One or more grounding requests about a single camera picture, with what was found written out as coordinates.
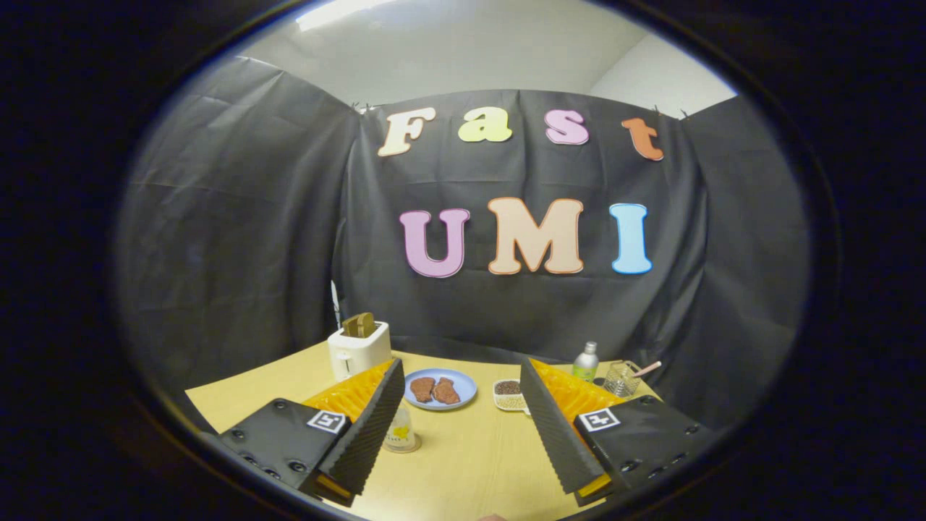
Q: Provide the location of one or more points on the clear cup yellow print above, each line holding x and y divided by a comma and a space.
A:
400, 428

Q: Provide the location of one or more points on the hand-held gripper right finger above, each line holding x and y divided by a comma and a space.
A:
553, 427

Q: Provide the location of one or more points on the pink stirring stick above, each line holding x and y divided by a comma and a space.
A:
649, 368

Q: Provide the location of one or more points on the brown meat piece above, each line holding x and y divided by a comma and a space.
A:
446, 391
422, 389

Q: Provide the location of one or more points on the wooden table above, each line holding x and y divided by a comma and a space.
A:
470, 463

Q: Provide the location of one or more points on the green bottle silver cap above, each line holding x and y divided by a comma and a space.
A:
584, 366

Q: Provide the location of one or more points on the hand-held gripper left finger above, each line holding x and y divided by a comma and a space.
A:
365, 434

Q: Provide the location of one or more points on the white dish of seeds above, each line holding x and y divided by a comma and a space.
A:
508, 395

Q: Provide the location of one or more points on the white toaster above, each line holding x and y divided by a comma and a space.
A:
358, 352

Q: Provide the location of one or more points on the black backdrop cloth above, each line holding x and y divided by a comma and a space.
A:
289, 217

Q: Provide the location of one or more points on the brown bread slice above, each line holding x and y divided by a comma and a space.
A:
359, 325

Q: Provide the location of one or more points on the blue plate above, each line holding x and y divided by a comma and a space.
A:
466, 389

